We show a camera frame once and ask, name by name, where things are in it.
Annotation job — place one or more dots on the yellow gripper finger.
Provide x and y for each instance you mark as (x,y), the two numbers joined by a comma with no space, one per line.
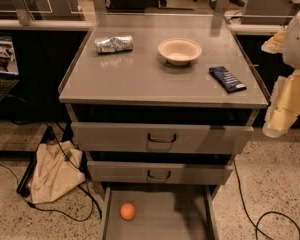
(284,106)
(275,44)

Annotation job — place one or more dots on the orange fruit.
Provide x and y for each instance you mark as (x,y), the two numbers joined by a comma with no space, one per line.
(127,211)

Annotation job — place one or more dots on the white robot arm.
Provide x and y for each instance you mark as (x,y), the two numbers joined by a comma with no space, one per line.
(291,47)

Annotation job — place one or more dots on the grey metal drawer cabinet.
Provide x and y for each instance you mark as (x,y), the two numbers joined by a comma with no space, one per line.
(141,87)

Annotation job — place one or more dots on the bottom open grey drawer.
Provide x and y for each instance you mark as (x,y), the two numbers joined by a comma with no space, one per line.
(163,212)

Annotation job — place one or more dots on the middle grey drawer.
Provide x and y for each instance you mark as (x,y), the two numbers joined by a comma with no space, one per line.
(136,172)

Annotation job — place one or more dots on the top grey drawer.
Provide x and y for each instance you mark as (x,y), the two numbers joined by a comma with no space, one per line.
(130,137)

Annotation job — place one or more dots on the dark blue snack bar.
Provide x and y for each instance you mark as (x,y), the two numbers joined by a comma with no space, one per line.
(226,79)

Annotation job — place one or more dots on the beige paper bowl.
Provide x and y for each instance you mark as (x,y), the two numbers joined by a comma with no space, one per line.
(179,51)

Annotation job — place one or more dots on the silver foil snack bag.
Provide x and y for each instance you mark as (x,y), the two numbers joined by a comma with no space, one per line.
(114,44)

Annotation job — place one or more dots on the beige cloth bag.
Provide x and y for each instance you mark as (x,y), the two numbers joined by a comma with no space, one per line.
(56,172)

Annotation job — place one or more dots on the black laptop computer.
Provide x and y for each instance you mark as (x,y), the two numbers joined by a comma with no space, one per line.
(9,73)

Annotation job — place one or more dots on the black top drawer handle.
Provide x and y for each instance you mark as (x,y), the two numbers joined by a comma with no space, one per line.
(162,140)

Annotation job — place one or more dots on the black drawer handle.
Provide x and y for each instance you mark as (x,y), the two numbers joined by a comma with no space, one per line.
(162,140)
(159,176)

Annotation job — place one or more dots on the black middle drawer handle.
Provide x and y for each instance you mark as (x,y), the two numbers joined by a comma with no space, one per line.
(159,176)

